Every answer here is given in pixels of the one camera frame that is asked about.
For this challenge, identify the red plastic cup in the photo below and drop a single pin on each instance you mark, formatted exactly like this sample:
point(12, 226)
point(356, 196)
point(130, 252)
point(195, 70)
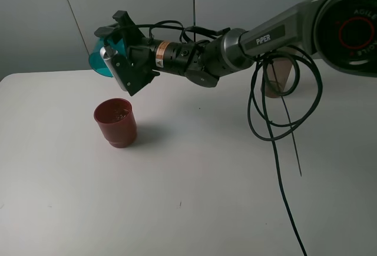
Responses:
point(116, 121)

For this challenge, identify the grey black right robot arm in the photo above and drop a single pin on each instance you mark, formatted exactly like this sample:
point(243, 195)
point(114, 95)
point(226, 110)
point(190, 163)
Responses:
point(342, 32)

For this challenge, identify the smoky transparent water bottle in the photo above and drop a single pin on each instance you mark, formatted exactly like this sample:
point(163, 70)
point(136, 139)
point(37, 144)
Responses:
point(277, 73)

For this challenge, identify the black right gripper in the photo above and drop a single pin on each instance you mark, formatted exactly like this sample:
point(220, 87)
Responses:
point(170, 57)

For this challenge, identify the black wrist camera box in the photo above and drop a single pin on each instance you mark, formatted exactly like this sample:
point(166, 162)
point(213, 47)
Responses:
point(132, 72)

